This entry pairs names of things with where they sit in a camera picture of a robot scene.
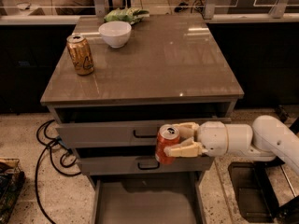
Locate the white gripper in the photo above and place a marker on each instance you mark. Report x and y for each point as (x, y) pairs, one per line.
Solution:
(212, 136)

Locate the red coke can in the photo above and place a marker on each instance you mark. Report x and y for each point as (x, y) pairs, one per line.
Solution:
(168, 135)

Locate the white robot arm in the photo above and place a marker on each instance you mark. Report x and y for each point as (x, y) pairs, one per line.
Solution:
(263, 140)

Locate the bottom drawer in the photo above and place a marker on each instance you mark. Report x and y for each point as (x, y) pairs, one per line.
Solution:
(166, 198)

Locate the drawer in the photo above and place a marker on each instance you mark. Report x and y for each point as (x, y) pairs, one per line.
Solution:
(123, 161)
(119, 133)
(166, 198)

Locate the top drawer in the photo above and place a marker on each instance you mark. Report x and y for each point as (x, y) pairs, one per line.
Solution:
(119, 133)

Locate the grey drawer cabinet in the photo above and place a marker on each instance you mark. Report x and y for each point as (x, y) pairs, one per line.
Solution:
(171, 68)

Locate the middle drawer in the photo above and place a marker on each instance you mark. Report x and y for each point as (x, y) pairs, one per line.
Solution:
(123, 161)

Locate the gold soda can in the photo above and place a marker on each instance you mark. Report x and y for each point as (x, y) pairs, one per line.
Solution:
(80, 54)

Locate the white bowl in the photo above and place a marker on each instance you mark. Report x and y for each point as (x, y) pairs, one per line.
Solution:
(115, 33)

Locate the green chip bag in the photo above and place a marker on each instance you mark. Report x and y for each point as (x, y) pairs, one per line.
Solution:
(131, 15)

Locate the black top drawer handle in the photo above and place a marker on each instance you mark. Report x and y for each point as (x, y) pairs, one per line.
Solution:
(143, 136)

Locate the black drawer handle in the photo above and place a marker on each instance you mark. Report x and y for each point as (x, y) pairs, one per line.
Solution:
(146, 165)
(143, 136)

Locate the black middle drawer handle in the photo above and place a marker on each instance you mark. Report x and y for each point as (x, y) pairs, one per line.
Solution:
(146, 165)

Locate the wire basket with items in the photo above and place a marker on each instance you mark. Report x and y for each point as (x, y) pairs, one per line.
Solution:
(12, 178)

